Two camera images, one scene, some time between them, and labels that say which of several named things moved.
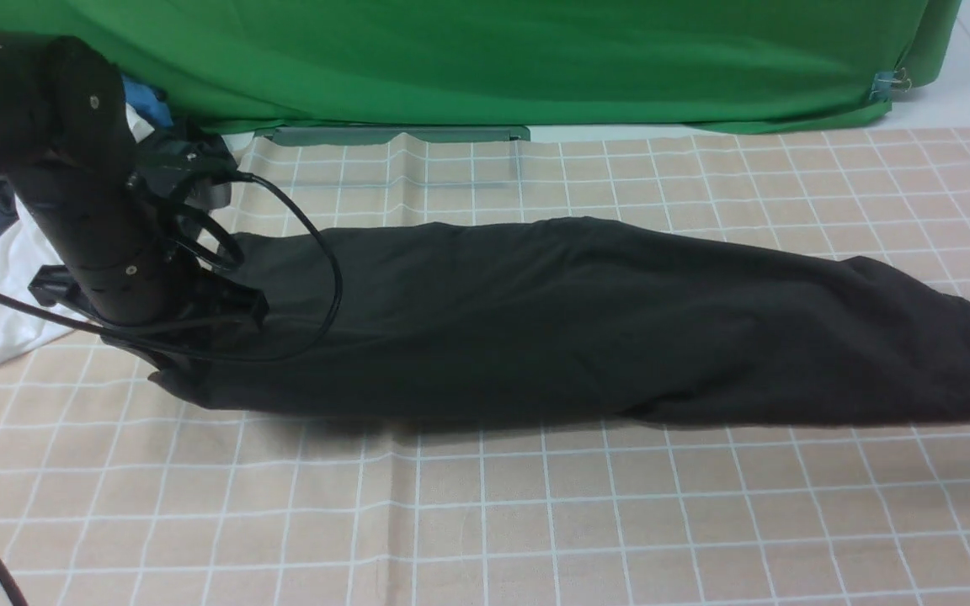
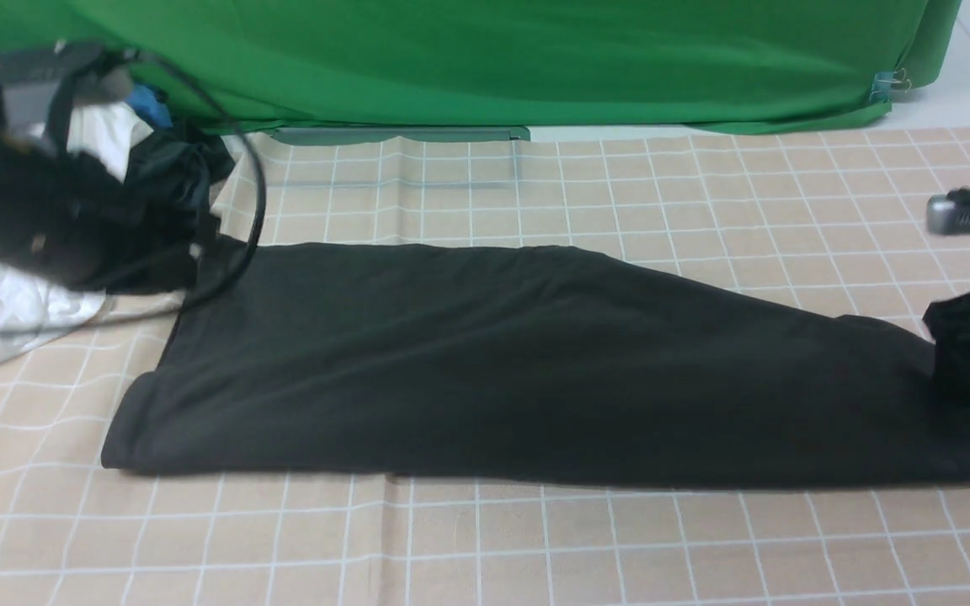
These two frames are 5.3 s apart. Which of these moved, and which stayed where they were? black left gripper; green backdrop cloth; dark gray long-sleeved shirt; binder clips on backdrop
Moved: black left gripper; dark gray long-sleeved shirt
Stayed: binder clips on backdrop; green backdrop cloth
